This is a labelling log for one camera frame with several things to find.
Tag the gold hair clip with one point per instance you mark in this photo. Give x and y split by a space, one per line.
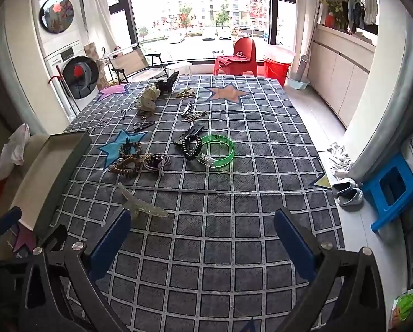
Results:
185 93

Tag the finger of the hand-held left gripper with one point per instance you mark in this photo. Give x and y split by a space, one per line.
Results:
7 218
54 237

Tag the red plastic chair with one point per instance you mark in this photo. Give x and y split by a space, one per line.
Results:
246 46

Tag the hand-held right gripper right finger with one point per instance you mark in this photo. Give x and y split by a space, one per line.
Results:
293 242

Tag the black hair bow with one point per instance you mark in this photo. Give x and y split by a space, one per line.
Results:
168 82

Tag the white plastic bag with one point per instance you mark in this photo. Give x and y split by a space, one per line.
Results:
14 152

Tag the green plastic bag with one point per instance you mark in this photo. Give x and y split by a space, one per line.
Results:
409 301

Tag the red cloth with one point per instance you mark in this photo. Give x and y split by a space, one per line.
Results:
232 58

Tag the grey plaid star blanket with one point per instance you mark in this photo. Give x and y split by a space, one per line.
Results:
227 214

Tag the translucent claw hair clip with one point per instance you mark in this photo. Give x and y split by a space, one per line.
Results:
140 205

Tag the hanging clothes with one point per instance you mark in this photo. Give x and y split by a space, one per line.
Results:
360 10

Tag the silver hair pin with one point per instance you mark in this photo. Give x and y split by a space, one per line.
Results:
186 108

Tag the beige low cabinet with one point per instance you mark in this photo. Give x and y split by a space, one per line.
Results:
338 72

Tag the black hair clip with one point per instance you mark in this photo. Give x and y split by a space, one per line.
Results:
192 132

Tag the bronze hair pins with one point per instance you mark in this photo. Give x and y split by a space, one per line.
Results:
196 116

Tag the grey slipper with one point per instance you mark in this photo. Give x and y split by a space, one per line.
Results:
345 184
351 199

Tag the dark green jewelry box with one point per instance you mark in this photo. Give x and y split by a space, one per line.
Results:
63 166

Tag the thin black hair pin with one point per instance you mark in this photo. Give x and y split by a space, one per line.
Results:
142 125

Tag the white floor cloth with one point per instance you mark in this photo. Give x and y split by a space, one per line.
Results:
339 159

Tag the vase with flowers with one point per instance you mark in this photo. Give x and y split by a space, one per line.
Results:
332 13

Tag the white sheer curtain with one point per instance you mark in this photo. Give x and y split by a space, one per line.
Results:
97 7

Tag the blue plastic stool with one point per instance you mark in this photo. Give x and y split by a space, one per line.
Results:
372 188

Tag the white dryer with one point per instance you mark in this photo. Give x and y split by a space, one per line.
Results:
56 10

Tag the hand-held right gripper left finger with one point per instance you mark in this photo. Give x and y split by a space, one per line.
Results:
111 238

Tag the folding lounge chair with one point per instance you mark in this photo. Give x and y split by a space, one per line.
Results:
132 60

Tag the red bucket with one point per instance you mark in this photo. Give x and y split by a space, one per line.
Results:
277 69

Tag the light blue basin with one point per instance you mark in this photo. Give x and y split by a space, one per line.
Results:
298 83

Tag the white washing machine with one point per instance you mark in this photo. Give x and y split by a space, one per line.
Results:
80 76

